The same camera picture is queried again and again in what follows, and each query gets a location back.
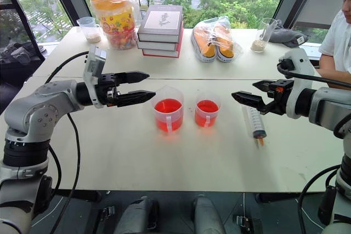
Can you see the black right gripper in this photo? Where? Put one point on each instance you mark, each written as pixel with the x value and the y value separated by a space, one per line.
pixel 282 94

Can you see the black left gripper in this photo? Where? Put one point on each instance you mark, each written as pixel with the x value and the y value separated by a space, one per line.
pixel 105 91

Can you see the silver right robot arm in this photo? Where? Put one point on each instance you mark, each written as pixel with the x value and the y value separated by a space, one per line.
pixel 329 105

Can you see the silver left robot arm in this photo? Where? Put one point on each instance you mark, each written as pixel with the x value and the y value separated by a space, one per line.
pixel 27 116

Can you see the clear plastic syringe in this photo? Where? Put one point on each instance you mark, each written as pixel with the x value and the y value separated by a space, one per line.
pixel 256 121

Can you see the large cup with red liquid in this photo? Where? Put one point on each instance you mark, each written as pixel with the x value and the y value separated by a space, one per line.
pixel 167 113

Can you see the clear glass with grains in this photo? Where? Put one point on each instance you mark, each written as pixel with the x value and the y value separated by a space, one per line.
pixel 260 39

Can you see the small cup with red liquid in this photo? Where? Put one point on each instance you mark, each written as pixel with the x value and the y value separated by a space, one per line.
pixel 207 112

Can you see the small measuring cup with grains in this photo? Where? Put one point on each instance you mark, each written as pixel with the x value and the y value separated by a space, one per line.
pixel 90 29

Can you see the red hardcover book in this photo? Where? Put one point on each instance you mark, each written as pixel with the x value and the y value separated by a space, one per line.
pixel 161 52

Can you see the dark hardcover book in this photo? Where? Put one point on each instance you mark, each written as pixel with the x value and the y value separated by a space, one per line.
pixel 157 45

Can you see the yellow canvas sneaker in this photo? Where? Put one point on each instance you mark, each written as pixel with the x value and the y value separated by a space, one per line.
pixel 226 45
pixel 204 46

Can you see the grey folded cloth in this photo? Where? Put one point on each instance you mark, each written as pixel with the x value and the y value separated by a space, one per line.
pixel 288 35

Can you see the clear plastic shoe bag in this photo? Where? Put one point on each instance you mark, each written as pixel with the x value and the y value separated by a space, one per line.
pixel 216 36

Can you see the candy jar with orange lid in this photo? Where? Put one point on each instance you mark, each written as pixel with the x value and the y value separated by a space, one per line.
pixel 118 20

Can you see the grey hardcover book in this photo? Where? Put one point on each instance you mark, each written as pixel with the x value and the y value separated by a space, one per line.
pixel 161 21

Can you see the person in white shirt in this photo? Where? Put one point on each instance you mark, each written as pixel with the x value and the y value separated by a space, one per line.
pixel 338 42

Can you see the grey rounded robot leg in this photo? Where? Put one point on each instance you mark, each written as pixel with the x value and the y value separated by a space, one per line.
pixel 135 216
pixel 208 214

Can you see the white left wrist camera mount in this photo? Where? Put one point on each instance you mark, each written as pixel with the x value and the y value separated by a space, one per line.
pixel 93 61

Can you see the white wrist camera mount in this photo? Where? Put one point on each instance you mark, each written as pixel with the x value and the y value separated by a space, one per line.
pixel 300 64
pixel 93 61

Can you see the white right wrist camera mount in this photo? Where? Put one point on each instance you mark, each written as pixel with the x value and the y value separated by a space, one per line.
pixel 300 64

